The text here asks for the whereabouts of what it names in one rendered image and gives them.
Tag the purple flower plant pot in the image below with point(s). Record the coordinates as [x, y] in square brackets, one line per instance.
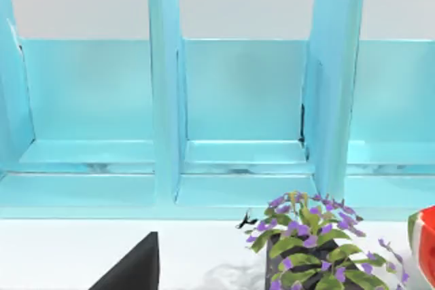
[306, 249]

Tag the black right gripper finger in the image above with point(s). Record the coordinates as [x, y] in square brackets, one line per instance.
[139, 266]

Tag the red and green watermelon cup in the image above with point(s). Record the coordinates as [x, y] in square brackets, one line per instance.
[424, 242]

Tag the light blue rack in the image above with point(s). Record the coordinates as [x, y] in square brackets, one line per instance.
[238, 100]

